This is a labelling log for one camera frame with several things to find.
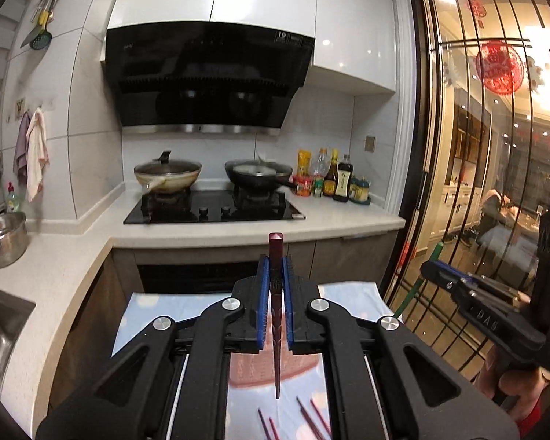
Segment green dish soap bottle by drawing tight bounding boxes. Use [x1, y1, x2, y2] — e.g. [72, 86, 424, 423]
[5, 182, 23, 214]

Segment brown sauce bottle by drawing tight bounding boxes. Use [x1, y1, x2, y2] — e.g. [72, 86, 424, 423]
[323, 149, 341, 198]

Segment sliding glass door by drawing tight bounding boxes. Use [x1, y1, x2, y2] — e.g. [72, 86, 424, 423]
[406, 0, 550, 367]

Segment stainless steel pot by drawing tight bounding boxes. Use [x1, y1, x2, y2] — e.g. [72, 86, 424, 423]
[0, 211, 29, 269]

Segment green slotted spoon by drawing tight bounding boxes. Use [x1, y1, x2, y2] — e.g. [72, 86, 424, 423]
[30, 0, 60, 51]

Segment hanging kitchen utensils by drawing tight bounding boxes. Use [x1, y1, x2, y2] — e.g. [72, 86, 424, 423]
[20, 0, 58, 49]

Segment black frying pan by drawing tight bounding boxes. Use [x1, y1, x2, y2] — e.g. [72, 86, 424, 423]
[224, 158, 300, 194]

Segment black range hood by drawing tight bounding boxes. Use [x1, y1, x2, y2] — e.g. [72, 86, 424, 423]
[102, 21, 316, 137]

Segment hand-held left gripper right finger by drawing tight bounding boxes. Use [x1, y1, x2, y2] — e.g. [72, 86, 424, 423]
[282, 256, 520, 440]

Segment purple hanging cloth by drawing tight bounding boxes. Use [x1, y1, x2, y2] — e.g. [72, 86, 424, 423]
[13, 111, 32, 186]

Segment stainless steel sink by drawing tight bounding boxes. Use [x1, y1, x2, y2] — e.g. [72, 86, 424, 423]
[0, 282, 36, 390]

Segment white hanging towel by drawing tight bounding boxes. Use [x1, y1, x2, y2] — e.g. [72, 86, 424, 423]
[26, 107, 50, 202]

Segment small condiment jars set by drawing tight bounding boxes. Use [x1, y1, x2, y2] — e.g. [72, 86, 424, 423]
[351, 175, 372, 205]

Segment black gas stove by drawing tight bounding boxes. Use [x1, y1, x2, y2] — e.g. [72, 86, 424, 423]
[124, 188, 306, 225]

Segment dark soy sauce bottle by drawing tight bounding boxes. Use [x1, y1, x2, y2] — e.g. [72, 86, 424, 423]
[333, 155, 353, 203]

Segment person's right hand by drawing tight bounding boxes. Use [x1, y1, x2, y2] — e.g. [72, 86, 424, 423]
[476, 356, 548, 425]

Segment clear oil bottle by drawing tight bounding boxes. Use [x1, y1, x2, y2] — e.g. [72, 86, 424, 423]
[313, 148, 329, 198]

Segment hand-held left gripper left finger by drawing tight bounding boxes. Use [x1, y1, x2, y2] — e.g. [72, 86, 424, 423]
[36, 256, 271, 440]

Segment light blue patterned tablecloth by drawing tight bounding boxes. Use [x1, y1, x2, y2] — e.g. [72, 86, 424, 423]
[112, 282, 395, 440]

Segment beige wok with lid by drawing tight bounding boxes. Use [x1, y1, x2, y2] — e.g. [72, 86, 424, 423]
[134, 150, 202, 194]

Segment round red paper decoration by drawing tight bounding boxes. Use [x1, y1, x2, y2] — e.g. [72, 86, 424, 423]
[474, 41, 526, 95]

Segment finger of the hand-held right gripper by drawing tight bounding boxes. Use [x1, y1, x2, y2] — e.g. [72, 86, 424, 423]
[419, 259, 469, 301]

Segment green utensil handle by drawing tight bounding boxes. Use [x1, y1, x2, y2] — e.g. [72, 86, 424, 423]
[393, 243, 446, 322]

